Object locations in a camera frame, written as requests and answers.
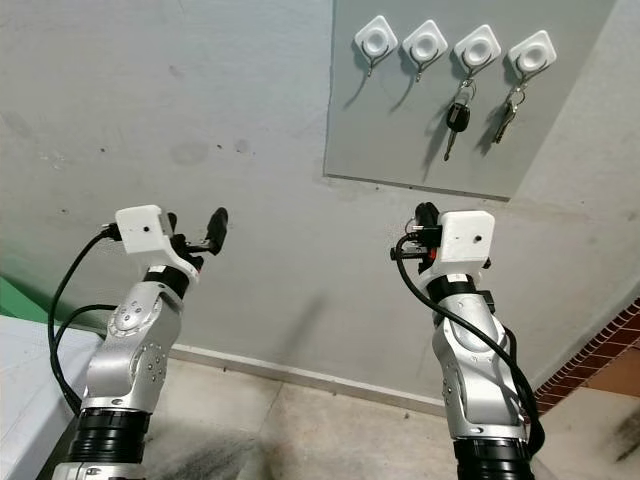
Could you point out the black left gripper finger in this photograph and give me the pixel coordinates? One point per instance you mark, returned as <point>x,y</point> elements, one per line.
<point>218,230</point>
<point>174,226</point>

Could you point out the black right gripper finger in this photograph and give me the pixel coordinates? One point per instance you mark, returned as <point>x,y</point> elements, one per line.
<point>434,217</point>
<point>422,216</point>

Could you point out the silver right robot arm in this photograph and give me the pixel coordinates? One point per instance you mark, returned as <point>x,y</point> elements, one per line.
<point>485,380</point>

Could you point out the black car key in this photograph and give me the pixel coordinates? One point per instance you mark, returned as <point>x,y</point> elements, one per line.
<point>458,118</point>

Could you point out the green plastic stool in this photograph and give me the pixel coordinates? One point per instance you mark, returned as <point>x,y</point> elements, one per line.
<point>15,300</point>

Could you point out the pale grey folding table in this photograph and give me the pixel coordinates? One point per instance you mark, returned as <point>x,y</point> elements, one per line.
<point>30,400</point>

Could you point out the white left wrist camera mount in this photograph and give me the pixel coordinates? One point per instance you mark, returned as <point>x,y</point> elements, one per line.
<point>142,230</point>

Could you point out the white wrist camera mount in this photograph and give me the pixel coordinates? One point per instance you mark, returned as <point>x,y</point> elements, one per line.
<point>465,240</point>
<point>142,230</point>

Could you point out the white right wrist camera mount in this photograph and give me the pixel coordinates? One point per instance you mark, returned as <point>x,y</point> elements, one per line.
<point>465,240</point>

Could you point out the white square wall hook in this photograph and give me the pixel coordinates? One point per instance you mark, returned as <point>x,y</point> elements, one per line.
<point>425,45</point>
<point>477,48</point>
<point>532,54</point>
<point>376,40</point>

